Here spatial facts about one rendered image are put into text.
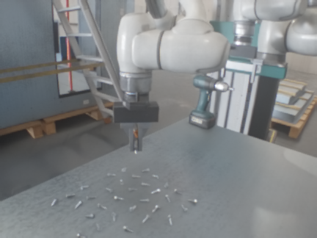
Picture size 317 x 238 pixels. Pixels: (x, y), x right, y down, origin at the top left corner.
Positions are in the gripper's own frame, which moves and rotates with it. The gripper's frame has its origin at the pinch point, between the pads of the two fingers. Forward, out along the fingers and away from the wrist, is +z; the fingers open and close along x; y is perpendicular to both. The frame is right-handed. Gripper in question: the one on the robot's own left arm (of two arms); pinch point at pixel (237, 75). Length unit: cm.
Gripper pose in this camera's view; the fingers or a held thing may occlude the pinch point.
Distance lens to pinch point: 99.7
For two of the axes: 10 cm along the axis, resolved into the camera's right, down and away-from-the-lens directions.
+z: -0.4, 9.3, 3.7
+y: -5.7, 2.9, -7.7
